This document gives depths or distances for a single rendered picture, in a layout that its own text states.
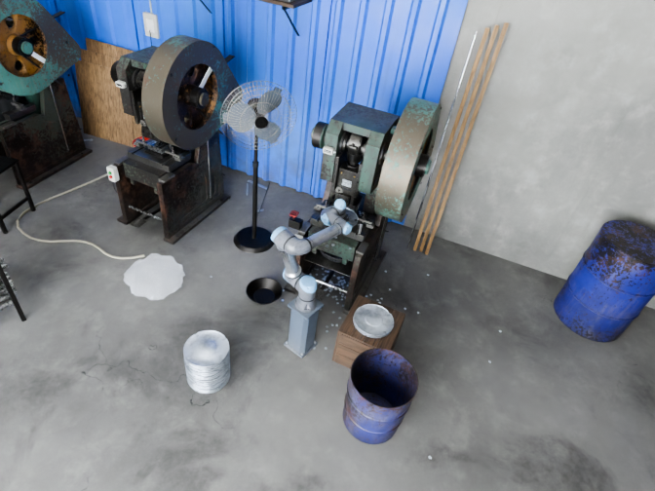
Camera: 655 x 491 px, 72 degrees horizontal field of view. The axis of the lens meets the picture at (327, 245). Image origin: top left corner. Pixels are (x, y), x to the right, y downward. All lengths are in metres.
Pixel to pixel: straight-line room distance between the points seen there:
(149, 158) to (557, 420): 3.81
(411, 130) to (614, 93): 1.85
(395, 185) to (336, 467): 1.77
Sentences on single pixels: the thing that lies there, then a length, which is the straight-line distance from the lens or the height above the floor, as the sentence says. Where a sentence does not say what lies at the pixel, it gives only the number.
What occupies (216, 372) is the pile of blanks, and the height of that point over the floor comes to 0.22.
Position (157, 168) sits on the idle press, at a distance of 4.19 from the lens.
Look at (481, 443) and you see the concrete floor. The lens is 3.41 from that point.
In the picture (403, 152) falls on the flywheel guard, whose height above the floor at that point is 1.55.
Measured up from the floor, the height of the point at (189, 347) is 0.31.
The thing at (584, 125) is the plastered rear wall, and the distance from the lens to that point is 4.23.
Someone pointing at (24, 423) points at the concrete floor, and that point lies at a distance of 3.47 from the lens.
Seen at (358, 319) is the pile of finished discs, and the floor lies 0.38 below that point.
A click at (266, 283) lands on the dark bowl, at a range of 3.88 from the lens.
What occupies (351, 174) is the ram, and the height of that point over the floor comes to 1.14.
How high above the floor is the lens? 2.78
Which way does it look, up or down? 40 degrees down
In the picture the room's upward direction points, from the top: 9 degrees clockwise
